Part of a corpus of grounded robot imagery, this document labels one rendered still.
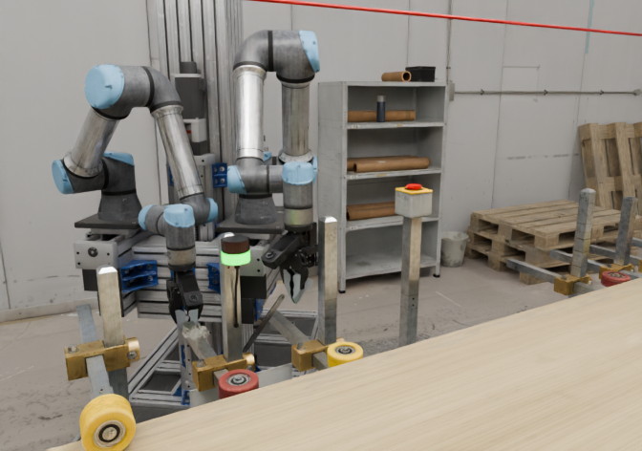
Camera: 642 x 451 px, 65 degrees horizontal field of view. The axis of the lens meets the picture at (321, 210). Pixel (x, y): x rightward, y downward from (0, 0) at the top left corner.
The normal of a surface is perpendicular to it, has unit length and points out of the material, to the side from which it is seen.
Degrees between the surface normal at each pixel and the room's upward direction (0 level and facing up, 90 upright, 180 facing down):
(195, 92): 90
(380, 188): 90
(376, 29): 90
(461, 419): 0
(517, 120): 90
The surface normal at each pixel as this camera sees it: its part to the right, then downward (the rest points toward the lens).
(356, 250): 0.39, 0.21
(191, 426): 0.00, -0.97
